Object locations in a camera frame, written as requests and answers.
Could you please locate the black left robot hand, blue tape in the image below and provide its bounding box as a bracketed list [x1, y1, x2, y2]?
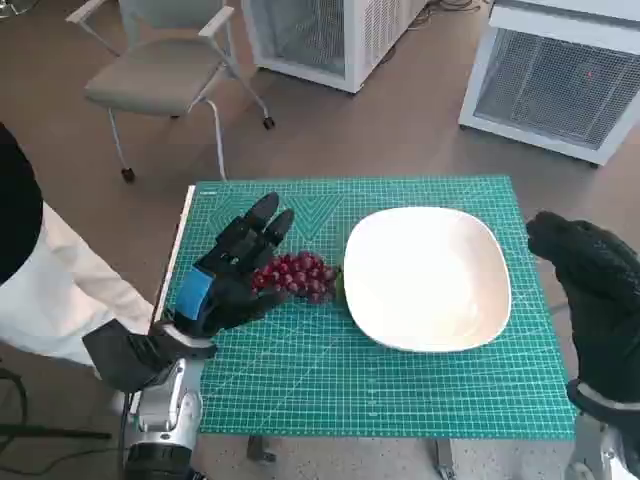
[171, 192, 296, 337]

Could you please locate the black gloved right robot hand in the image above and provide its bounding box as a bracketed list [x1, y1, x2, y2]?
[525, 210, 640, 402]

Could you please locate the red toy grape bunch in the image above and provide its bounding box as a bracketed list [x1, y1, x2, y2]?
[249, 251, 345, 306]

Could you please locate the white square plate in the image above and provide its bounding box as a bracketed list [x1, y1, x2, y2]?
[343, 207, 512, 354]

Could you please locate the green cutting mat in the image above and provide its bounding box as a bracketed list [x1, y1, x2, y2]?
[153, 174, 582, 442]

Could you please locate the person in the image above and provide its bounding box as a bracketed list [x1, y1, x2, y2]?
[0, 122, 157, 369]

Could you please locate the white mesh-front cabinet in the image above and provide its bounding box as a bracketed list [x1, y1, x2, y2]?
[458, 0, 640, 169]
[241, 0, 431, 95]

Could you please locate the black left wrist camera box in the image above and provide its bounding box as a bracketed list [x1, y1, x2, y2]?
[81, 319, 167, 394]

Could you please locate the metal table leg bracket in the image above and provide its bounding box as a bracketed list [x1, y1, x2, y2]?
[432, 438, 457, 480]
[246, 434, 277, 464]

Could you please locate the grey chair with white frame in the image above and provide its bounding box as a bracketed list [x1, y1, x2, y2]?
[66, 0, 278, 184]

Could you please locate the straight black floor cable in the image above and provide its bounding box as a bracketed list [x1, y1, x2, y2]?
[0, 423, 112, 442]

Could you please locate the curved black floor cable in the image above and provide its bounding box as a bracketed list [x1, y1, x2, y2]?
[0, 367, 29, 429]

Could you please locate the tangled floor cable bundle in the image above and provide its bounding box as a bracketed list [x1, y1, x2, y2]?
[417, 0, 494, 31]

